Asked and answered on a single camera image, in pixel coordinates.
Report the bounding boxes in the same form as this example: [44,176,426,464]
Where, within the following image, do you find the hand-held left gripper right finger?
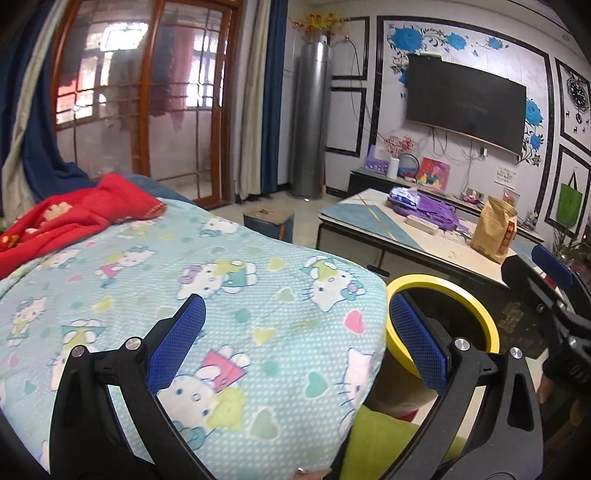
[332,291,546,480]

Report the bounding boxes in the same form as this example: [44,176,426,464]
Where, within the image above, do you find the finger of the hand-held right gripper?
[501,256,583,326]
[531,244,591,305]

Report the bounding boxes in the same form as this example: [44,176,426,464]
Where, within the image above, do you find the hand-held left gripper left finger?
[48,293,218,480]

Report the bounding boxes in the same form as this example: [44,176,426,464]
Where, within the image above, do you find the yellow trash bin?
[369,274,500,421]

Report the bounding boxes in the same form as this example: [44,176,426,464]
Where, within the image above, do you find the brown paper bag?
[470,196,519,265]

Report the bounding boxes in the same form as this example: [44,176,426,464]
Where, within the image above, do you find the green tote bag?
[556,171,585,227]

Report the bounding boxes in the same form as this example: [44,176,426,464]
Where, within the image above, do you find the cartoon cat printed blanket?
[0,196,389,476]

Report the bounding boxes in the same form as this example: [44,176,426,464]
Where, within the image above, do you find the person's yellow-green clothing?
[348,406,465,480]

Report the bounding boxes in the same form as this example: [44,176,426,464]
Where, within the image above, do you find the purple cloth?
[392,193,467,232]

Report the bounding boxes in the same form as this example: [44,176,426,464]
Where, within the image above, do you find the white power strip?
[405,215,439,234]

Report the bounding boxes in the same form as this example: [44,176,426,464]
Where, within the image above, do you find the colourful picture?
[417,157,451,186]

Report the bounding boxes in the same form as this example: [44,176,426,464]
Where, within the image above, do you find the coffee table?
[316,188,518,289]

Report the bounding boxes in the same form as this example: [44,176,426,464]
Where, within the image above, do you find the blue and white packet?
[388,186,419,206]

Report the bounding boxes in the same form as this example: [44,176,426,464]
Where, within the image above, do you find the blue square stool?
[242,205,295,243]

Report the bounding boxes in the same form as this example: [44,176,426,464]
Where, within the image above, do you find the round table mirror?
[398,153,420,182]

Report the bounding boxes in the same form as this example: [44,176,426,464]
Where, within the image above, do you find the red blanket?
[0,173,166,280]

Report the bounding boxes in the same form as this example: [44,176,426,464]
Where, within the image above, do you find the white vase with pink flowers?
[384,135,416,180]

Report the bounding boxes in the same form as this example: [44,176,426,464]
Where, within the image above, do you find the black television cabinet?
[348,168,546,245]

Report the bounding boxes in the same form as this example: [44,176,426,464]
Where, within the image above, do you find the black television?
[405,54,528,155]

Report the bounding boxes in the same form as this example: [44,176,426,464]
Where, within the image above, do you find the purple box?
[366,145,389,171]

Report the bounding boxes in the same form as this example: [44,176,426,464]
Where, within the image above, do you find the blue curtain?
[0,0,100,190]
[261,0,289,193]

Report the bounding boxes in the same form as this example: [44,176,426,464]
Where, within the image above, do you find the wooden framed glass door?
[51,0,245,206]

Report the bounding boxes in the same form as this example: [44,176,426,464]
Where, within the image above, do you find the beige curtain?
[2,0,70,222]
[235,0,271,199]

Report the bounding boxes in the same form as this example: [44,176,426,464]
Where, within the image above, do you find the silver tower air conditioner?
[288,41,334,200]

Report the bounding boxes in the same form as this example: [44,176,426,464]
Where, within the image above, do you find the yellow artificial flowers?
[290,11,352,35]

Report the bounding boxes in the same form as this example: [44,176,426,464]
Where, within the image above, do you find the black wall clock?
[566,76,591,123]

